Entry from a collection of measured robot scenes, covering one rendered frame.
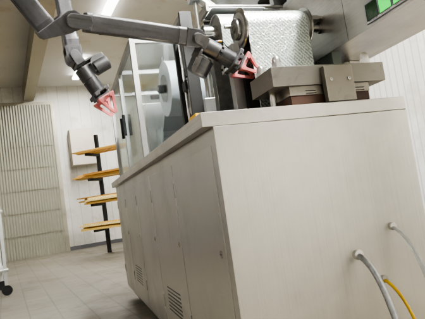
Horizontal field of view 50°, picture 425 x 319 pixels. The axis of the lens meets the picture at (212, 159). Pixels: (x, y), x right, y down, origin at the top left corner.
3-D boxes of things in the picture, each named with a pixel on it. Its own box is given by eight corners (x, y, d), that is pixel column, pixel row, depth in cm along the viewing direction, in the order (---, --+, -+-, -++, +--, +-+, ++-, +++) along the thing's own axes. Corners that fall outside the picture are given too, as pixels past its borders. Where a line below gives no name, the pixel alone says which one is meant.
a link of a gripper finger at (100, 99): (120, 110, 175) (105, 90, 174) (124, 106, 168) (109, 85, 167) (105, 119, 172) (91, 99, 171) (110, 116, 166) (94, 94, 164)
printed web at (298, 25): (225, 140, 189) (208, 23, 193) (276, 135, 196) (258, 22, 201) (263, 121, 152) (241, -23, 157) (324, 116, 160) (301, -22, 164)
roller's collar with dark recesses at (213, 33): (201, 44, 186) (198, 29, 187) (214, 43, 188) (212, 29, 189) (205, 38, 180) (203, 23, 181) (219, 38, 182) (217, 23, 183)
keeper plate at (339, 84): (325, 102, 138) (319, 68, 138) (353, 100, 141) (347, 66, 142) (329, 100, 135) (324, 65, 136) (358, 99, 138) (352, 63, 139)
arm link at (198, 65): (197, 30, 141) (186, 30, 149) (181, 63, 142) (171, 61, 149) (226, 49, 147) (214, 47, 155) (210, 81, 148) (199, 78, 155)
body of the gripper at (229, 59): (238, 66, 147) (219, 56, 145) (227, 76, 156) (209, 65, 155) (246, 49, 148) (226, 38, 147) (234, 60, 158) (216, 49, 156)
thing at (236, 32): (235, 44, 160) (228, 34, 165) (240, 44, 161) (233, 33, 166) (239, 25, 155) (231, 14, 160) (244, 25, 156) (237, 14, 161)
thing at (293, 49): (256, 88, 154) (248, 35, 155) (316, 84, 161) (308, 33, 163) (257, 87, 153) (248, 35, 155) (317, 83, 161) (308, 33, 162)
